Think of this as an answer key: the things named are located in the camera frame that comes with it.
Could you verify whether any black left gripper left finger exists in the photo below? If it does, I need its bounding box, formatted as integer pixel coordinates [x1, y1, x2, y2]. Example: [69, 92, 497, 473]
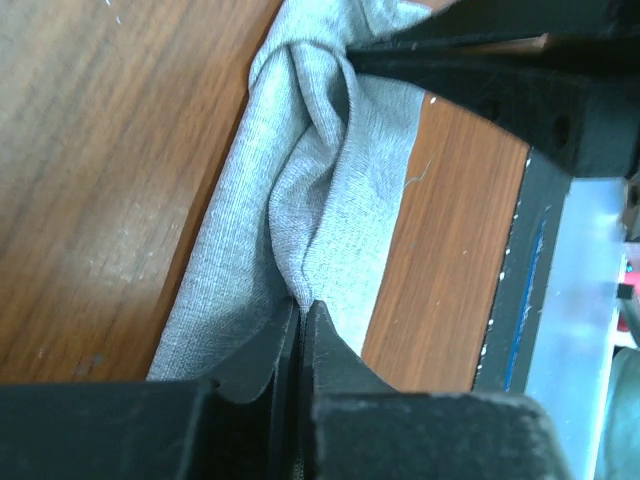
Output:
[1, 300, 299, 479]

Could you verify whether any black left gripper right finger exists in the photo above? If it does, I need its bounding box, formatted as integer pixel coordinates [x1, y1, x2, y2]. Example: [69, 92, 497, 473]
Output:
[302, 301, 570, 479]

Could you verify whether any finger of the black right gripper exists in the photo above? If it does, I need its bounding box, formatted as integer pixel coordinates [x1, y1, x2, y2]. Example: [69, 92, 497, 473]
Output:
[349, 37, 639, 178]
[349, 0, 639, 50]

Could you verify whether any grey cloth napkin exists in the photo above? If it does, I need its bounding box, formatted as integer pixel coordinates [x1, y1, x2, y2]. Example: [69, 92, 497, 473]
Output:
[148, 1, 429, 381]

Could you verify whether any aluminium front frame rail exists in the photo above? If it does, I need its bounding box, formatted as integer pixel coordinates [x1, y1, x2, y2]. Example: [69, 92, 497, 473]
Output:
[526, 179, 639, 479]

